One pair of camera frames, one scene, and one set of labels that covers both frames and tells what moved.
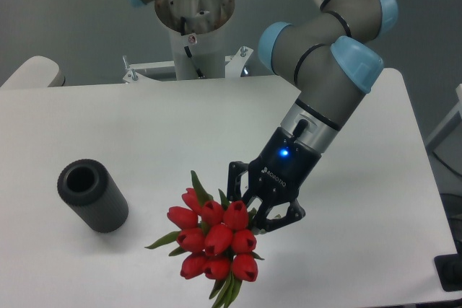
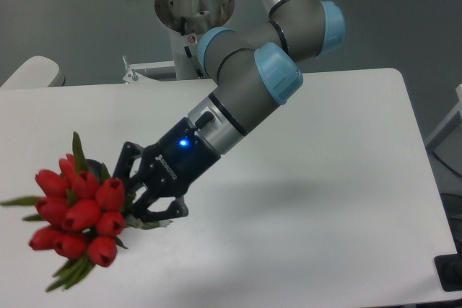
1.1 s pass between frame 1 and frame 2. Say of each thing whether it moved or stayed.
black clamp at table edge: stayed
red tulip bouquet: moved
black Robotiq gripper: moved
